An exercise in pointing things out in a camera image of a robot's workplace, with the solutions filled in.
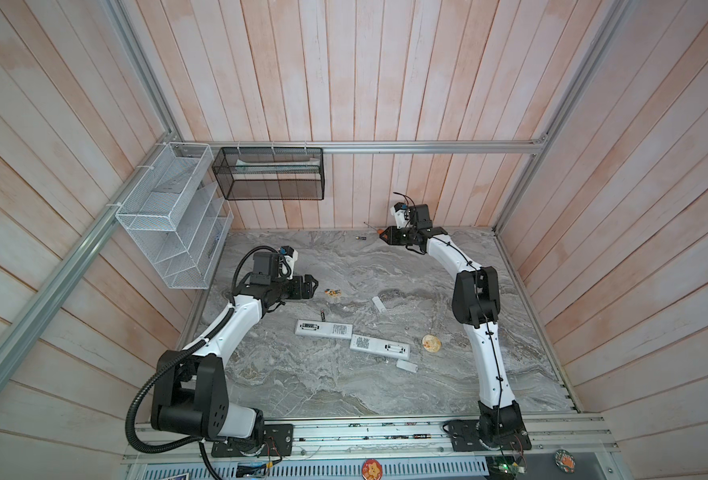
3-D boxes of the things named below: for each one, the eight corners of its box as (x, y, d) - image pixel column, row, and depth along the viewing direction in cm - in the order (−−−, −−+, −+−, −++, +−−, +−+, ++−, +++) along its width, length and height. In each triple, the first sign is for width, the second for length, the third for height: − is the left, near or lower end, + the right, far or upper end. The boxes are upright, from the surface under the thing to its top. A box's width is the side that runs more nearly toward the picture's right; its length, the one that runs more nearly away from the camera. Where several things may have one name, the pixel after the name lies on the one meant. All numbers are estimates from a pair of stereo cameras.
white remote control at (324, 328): (295, 334, 94) (294, 331, 92) (297, 321, 97) (297, 318, 95) (352, 339, 93) (352, 336, 91) (353, 326, 96) (353, 323, 94)
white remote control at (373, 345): (348, 350, 91) (348, 347, 89) (351, 336, 94) (351, 333, 92) (408, 360, 89) (409, 357, 87) (408, 346, 92) (410, 343, 90)
